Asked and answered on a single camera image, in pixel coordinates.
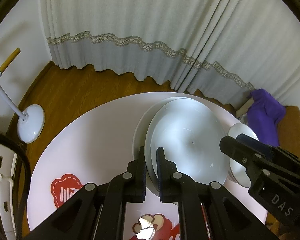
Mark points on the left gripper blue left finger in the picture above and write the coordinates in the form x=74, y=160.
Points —
x=136, y=192

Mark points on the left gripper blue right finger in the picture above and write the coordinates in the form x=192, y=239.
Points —
x=169, y=188

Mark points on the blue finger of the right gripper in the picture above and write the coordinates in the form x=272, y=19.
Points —
x=250, y=146
x=229, y=146

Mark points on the white bowl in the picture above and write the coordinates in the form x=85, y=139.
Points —
x=189, y=134
x=237, y=171
x=140, y=132

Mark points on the purple cloth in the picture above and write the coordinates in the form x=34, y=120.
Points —
x=264, y=116

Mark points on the brown armchair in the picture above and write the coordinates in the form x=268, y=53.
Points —
x=288, y=128

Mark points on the round pink table mat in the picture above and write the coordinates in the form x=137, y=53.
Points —
x=97, y=146

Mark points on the grey curtain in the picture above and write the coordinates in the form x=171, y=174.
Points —
x=223, y=48

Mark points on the white plastic stool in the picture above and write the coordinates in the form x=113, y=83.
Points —
x=7, y=168

